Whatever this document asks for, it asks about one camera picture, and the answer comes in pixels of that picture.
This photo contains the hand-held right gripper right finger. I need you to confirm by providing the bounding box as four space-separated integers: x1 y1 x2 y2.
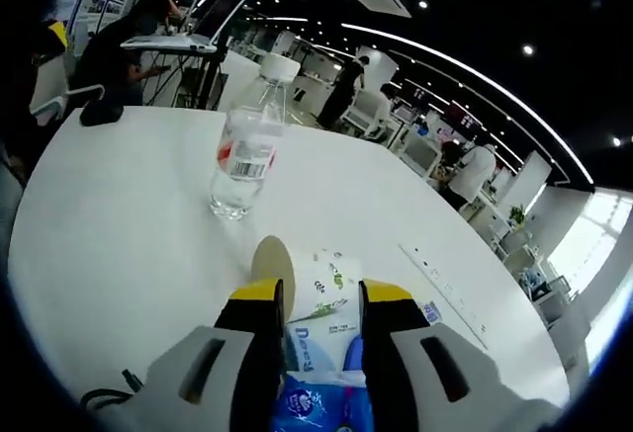
356 278 559 432

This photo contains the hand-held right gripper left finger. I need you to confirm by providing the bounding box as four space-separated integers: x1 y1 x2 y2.
131 277 288 432

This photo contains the blue tissue pack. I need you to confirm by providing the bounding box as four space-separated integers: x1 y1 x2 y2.
269 370 375 432

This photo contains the paper cup with green print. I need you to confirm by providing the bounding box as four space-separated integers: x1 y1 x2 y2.
250 234 367 327

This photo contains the black cable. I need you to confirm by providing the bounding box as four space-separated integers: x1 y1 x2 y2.
78 367 144 411

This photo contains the clear plastic water bottle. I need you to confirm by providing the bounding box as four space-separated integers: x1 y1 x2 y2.
209 51 302 221

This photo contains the black oval object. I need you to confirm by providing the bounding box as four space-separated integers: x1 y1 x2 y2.
79 100 124 128

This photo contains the table socket strip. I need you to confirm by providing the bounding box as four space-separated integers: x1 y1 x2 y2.
398 242 491 349

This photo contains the white office chair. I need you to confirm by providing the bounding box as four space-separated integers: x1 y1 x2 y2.
345 93 392 139
395 130 444 179

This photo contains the hanging display screen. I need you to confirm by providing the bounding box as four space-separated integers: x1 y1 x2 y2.
447 100 484 131

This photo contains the white standing desk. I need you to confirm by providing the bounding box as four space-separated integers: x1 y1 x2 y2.
121 31 222 110

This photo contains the computer monitor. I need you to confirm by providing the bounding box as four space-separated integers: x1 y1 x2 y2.
195 0 269 50

